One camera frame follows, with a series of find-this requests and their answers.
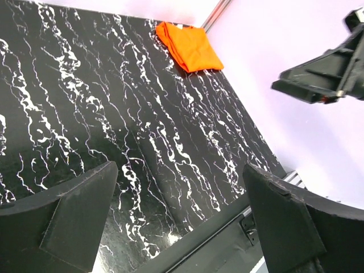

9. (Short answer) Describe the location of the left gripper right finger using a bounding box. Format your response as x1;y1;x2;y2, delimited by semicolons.
243;164;363;272

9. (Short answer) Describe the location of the aluminium frame rail front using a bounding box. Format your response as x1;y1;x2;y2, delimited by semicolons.
283;171;307;189

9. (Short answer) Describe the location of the orange t shirt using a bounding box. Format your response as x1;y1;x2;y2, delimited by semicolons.
156;22;224;73

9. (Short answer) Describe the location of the right aluminium corner post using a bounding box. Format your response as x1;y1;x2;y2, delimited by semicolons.
202;0;232;33

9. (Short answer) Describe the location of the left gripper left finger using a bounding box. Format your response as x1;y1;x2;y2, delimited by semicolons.
1;162;118;272

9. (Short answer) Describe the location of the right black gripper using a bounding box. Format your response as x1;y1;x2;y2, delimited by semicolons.
271;7;363;104

